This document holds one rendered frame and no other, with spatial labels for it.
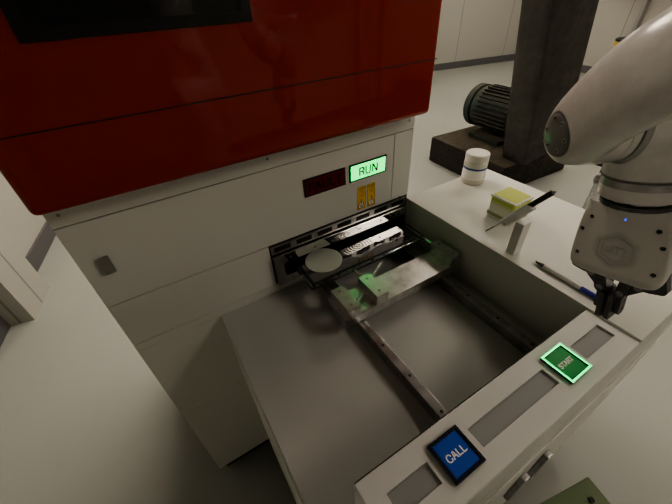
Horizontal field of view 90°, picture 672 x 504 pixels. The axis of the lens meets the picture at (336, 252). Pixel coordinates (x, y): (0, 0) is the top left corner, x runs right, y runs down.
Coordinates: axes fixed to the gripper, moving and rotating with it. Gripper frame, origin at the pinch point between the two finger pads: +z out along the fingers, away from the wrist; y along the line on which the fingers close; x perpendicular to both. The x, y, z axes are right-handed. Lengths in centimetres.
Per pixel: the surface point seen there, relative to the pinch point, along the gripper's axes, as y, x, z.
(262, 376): -41, -43, 22
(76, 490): -106, -117, 92
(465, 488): 0.0, -28.0, 15.9
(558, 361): -4.2, -0.8, 14.6
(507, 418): -3.0, -15.6, 15.7
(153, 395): -130, -85, 86
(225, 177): -55, -35, -18
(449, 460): -3.2, -27.4, 14.8
